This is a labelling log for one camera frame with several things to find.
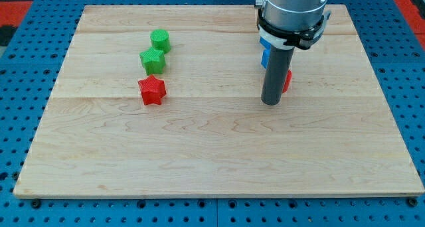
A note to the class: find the blue block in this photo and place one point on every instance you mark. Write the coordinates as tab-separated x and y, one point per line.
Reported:
265	53

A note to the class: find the red star block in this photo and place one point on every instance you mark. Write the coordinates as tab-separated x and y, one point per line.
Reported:
152	90

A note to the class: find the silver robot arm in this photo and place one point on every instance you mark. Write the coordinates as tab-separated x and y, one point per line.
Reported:
291	15

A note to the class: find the green cylinder block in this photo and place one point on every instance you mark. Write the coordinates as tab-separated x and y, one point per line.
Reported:
160	40

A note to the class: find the green star block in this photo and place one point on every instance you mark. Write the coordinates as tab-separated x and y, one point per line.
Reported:
153	61

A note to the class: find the red round block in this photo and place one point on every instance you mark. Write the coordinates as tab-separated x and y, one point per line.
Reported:
287	81

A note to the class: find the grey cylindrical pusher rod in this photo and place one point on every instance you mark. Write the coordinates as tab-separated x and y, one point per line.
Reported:
278	64

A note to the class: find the wooden board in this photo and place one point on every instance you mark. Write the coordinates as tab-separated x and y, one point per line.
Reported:
331	135

